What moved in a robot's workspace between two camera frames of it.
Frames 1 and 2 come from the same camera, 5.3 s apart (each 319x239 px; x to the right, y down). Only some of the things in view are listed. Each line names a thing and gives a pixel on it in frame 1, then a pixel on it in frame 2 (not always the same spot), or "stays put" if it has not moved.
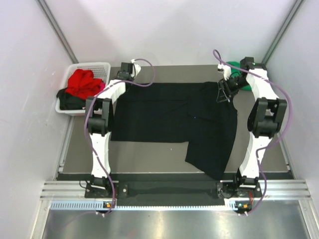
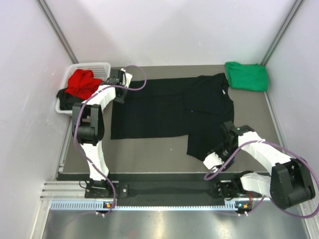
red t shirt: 81,83 stays put
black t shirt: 193,112 stays put
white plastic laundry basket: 101,71 stays put
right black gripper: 225,92 -> 217,151
